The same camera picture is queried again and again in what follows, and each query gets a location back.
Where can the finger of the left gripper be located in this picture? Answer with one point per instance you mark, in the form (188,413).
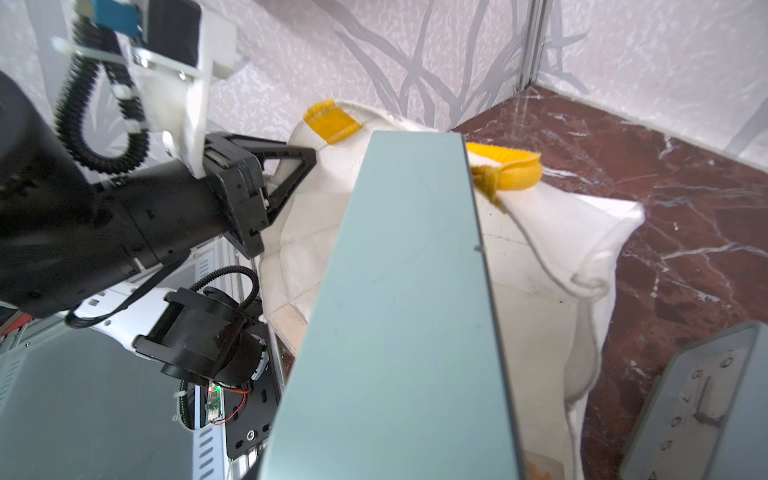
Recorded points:
(284,167)

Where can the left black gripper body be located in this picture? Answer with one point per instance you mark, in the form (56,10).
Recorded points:
(236,177)

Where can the grey green square clock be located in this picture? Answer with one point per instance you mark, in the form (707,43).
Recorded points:
(401,373)

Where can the white canvas tote bag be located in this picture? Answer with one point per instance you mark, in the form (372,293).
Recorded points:
(551,256)

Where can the grey blue square clock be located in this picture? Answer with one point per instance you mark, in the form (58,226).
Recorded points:
(706,416)

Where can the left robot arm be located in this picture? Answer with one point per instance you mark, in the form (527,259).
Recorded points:
(99,207)

